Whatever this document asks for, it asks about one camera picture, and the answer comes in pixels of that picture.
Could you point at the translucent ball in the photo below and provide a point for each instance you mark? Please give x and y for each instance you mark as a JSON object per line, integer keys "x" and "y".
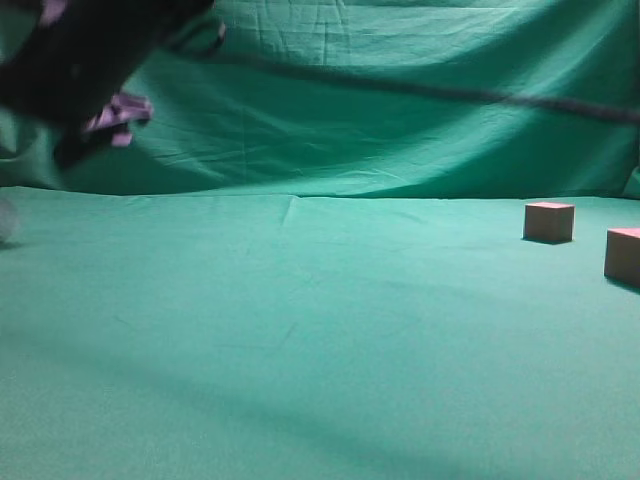
{"x": 8, "y": 220}

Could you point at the green table cloth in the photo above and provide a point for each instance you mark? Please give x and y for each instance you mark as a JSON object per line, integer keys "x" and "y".
{"x": 276, "y": 337}

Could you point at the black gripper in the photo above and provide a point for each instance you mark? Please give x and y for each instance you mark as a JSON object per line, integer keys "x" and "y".
{"x": 70, "y": 70}

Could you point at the wooden cube block at edge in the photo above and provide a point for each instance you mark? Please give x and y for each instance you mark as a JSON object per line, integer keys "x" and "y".
{"x": 622, "y": 256}

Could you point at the green backdrop cloth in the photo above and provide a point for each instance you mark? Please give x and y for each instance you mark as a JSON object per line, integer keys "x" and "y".
{"x": 285, "y": 106}

